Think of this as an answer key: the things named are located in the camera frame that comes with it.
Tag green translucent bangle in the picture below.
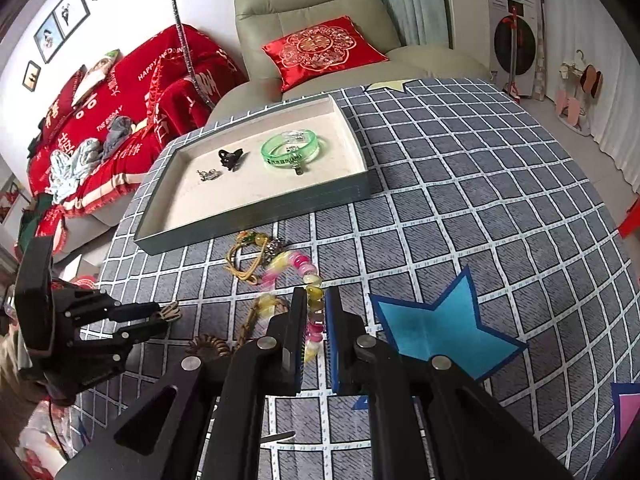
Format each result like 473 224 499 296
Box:
260 129 320 168

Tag black hair claw clip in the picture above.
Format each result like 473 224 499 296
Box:
218 148 244 171

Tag red embroidered cushion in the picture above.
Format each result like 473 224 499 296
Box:
262 15 388 92

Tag black flexible camera stand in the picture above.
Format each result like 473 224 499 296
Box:
170 0 216 111

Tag red bed blanket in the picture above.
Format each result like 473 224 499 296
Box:
27 23 249 216

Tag yellow cord bracelet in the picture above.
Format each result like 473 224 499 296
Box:
223 230 277 286

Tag small silver charm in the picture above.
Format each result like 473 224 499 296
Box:
198 169 221 182

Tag white washing machine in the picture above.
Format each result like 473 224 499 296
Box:
488 0 541 98

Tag yellow star sticker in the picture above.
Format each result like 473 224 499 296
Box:
366 79 411 93

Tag blue framed picture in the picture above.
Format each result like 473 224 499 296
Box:
34 14 64 64

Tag large framed picture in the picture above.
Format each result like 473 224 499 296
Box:
53 0 90 39

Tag pink yellow bead bracelet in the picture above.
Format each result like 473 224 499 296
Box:
254 249 327 363

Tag pink star sticker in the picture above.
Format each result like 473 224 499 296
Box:
611 382 640 445

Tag small framed picture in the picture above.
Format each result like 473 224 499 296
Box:
22 61 41 92

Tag blue star sticker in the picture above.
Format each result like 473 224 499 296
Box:
370 266 527 382

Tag grey crumpled clothes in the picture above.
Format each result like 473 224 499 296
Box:
47 116 134 205

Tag brown spiral hair tie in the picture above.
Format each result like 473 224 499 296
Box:
185 334 234 363

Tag grey jewelry tray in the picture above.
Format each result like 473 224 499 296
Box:
134 94 371 255

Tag pink slippers rack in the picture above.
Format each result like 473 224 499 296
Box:
554 49 603 136

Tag green leather armchair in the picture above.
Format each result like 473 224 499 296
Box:
207 0 490 125

